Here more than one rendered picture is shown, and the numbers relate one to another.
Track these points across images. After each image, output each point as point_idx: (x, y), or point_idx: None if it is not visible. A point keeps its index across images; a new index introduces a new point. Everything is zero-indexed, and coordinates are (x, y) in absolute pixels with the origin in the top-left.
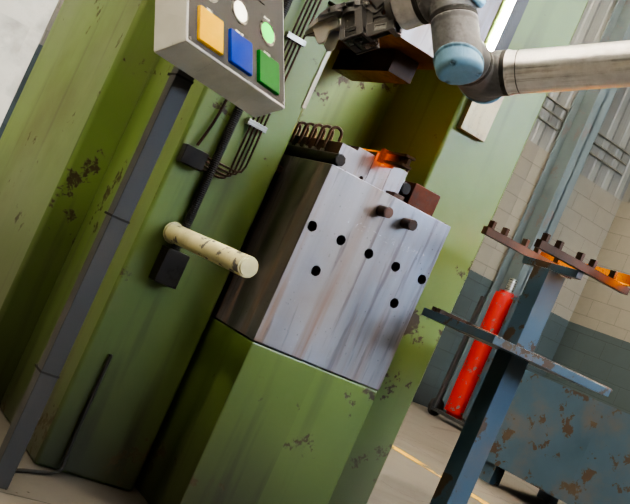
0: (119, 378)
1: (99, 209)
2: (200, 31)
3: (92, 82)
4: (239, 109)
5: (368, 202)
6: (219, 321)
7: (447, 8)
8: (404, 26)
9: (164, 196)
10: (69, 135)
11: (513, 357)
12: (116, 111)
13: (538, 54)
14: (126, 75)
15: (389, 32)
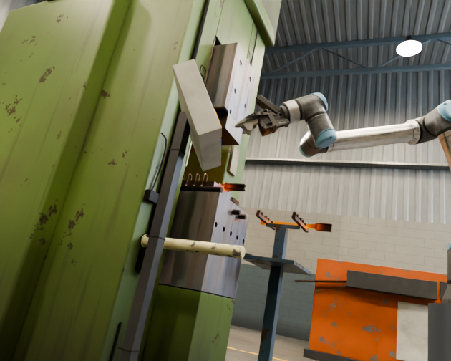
0: (124, 335)
1: (68, 234)
2: (220, 123)
3: (39, 160)
4: None
5: (230, 208)
6: (161, 284)
7: (320, 112)
8: (292, 122)
9: (139, 220)
10: (29, 193)
11: (280, 268)
12: (64, 175)
13: (341, 134)
14: (68, 155)
15: (284, 124)
